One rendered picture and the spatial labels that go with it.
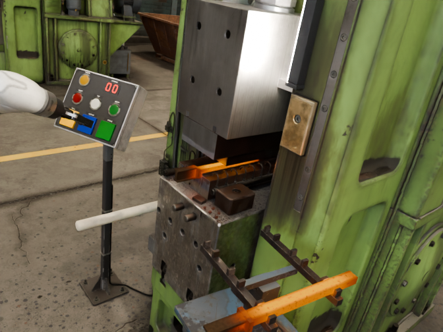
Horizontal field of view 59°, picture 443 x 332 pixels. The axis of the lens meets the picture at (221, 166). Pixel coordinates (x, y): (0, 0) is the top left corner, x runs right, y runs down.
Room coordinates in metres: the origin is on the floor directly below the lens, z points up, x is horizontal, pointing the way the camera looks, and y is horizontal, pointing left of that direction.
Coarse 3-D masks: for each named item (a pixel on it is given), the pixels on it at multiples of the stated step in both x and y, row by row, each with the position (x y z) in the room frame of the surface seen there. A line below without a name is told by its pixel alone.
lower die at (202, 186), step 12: (276, 156) 1.54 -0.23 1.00; (228, 168) 1.35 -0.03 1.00; (252, 168) 1.40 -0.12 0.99; (264, 168) 1.42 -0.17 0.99; (192, 180) 1.30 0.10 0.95; (204, 180) 1.25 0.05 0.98; (216, 180) 1.25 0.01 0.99; (228, 180) 1.29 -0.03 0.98; (240, 180) 1.33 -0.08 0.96; (204, 192) 1.24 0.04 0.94
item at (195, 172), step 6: (246, 162) 1.43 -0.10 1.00; (180, 168) 1.24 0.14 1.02; (186, 168) 1.24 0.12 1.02; (192, 168) 1.25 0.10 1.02; (198, 168) 1.27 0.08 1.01; (204, 168) 1.29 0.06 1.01; (210, 168) 1.30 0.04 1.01; (216, 168) 1.32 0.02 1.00; (180, 174) 1.22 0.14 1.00; (186, 174) 1.24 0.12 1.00; (192, 174) 1.26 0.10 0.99; (198, 174) 1.26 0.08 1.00; (180, 180) 1.22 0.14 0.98; (186, 180) 1.23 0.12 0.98
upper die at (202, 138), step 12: (192, 120) 1.33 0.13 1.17; (192, 132) 1.32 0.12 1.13; (204, 132) 1.27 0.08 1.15; (276, 132) 1.43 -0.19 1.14; (192, 144) 1.32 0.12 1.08; (204, 144) 1.27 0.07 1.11; (216, 144) 1.23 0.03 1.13; (228, 144) 1.26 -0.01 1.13; (240, 144) 1.30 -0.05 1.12; (252, 144) 1.35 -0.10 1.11; (264, 144) 1.39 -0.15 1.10; (276, 144) 1.44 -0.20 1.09; (216, 156) 1.23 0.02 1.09; (228, 156) 1.27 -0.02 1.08
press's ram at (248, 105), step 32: (192, 0) 1.39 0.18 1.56; (192, 32) 1.37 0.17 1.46; (224, 32) 1.25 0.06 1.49; (256, 32) 1.22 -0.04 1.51; (288, 32) 1.32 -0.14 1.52; (192, 64) 1.36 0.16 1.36; (224, 64) 1.24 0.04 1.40; (256, 64) 1.24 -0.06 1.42; (288, 64) 1.34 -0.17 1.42; (192, 96) 1.34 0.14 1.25; (224, 96) 1.22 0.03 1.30; (256, 96) 1.26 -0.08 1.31; (288, 96) 1.37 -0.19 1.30; (224, 128) 1.20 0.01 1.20; (256, 128) 1.28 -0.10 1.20
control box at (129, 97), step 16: (96, 80) 1.64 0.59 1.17; (112, 80) 1.62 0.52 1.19; (96, 96) 1.59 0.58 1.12; (112, 96) 1.57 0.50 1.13; (128, 96) 1.56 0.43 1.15; (144, 96) 1.61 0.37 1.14; (80, 112) 1.57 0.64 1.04; (96, 112) 1.55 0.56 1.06; (128, 112) 1.52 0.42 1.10; (64, 128) 1.55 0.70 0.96; (96, 128) 1.51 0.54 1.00; (128, 128) 1.52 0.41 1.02; (112, 144) 1.45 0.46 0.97
